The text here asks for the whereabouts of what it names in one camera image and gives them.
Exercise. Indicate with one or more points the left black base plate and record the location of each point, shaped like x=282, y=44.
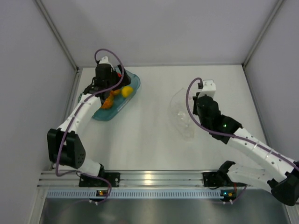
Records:
x=112, y=177

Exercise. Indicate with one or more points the fake red yellow mango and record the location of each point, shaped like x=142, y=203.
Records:
x=116, y=92

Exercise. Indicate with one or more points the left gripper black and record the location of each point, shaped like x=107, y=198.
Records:
x=125, y=80

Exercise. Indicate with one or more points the right aluminium frame post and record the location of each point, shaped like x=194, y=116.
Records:
x=263, y=31

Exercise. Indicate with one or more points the aluminium frame post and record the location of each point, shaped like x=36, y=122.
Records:
x=263, y=31
x=45, y=14

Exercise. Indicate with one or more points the white slotted cable duct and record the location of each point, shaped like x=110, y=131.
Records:
x=137, y=194

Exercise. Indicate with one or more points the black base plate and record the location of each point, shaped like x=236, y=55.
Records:
x=112, y=177
x=216, y=179

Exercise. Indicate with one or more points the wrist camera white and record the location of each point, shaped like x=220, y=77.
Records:
x=104, y=63
x=207, y=88

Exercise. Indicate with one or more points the left aluminium frame post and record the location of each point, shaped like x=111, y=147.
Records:
x=45, y=14

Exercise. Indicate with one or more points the aluminium mounting rail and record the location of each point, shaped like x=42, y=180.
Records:
x=132, y=178

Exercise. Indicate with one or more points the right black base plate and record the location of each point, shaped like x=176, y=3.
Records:
x=216, y=179

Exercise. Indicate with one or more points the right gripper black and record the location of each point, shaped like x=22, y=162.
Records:
x=195, y=106

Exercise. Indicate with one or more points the fake pineapple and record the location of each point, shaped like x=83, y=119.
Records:
x=108, y=103

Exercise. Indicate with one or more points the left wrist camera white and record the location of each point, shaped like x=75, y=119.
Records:
x=104, y=63

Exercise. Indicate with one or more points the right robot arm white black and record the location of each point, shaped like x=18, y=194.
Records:
x=278, y=174

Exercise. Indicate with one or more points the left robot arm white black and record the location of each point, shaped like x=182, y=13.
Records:
x=65, y=147

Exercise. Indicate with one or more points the clear zip top bag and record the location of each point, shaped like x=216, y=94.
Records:
x=179, y=117

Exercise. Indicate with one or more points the fake yellow lemon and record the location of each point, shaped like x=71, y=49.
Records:
x=127, y=91

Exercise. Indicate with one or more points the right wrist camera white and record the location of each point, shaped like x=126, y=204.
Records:
x=207, y=88

